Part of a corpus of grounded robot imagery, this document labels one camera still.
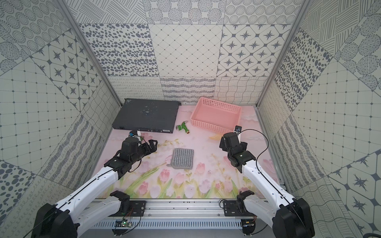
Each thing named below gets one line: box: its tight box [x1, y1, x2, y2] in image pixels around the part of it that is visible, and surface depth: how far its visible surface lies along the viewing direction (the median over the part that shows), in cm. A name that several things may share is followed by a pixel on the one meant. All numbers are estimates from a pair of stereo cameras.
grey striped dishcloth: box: [166, 148, 194, 170], surface depth 91 cm
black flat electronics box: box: [111, 98, 182, 134], surface depth 113 cm
